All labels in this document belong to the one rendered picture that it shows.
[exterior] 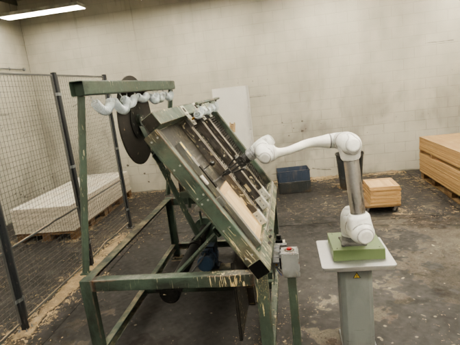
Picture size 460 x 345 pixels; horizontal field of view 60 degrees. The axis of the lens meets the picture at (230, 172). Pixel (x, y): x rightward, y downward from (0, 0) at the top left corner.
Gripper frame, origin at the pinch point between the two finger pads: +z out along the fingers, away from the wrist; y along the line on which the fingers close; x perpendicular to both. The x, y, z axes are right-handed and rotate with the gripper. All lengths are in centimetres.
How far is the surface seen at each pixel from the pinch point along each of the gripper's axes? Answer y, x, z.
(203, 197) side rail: 1.4, -27.1, 15.5
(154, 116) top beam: -60, -27, 7
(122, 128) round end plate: -78, 38, 55
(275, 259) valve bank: 76, 5, 13
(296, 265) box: 75, -28, -5
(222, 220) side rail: 21.6, -27.1, 15.3
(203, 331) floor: 101, 26, 111
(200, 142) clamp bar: -29, 40, 12
